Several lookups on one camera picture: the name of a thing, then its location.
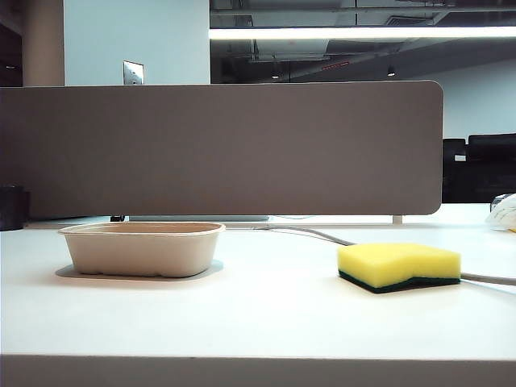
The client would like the yellow green cleaning sponge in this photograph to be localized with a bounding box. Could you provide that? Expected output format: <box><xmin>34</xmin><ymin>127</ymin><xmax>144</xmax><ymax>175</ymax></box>
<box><xmin>336</xmin><ymin>242</ymin><xmax>462</xmax><ymax>295</ymax></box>

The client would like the beige paper lunch box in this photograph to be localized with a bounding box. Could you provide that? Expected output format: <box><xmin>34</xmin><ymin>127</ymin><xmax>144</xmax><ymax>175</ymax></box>
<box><xmin>57</xmin><ymin>221</ymin><xmax>227</xmax><ymax>280</ymax></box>

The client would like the brown desk divider panel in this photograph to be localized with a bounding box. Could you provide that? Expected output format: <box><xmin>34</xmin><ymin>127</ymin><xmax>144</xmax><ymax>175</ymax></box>
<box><xmin>0</xmin><ymin>80</ymin><xmax>444</xmax><ymax>217</ymax></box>

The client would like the long ceiling light strip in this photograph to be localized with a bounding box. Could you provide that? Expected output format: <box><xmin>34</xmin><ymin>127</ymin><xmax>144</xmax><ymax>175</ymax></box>
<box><xmin>209</xmin><ymin>25</ymin><xmax>516</xmax><ymax>40</ymax></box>

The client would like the black office chair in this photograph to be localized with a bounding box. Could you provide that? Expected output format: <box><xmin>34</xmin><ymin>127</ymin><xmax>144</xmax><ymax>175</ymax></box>
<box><xmin>466</xmin><ymin>133</ymin><xmax>516</xmax><ymax>204</ymax></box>
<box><xmin>442</xmin><ymin>138</ymin><xmax>468</xmax><ymax>204</ymax></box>

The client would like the black cylindrical container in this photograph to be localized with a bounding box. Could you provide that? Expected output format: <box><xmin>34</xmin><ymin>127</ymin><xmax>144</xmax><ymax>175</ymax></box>
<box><xmin>0</xmin><ymin>185</ymin><xmax>31</xmax><ymax>232</ymax></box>

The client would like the white green-printed plastic bag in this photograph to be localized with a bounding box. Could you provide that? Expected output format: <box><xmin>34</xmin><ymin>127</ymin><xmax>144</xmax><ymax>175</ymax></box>
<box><xmin>485</xmin><ymin>193</ymin><xmax>516</xmax><ymax>233</ymax></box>

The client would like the grey cable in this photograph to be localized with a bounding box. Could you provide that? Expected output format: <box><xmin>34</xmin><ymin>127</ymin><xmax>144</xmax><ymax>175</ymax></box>
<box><xmin>252</xmin><ymin>225</ymin><xmax>516</xmax><ymax>288</ymax></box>

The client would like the metal wall switch plate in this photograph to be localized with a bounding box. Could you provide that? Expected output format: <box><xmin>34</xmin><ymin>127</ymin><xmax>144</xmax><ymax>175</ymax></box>
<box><xmin>123</xmin><ymin>60</ymin><xmax>145</xmax><ymax>86</ymax></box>

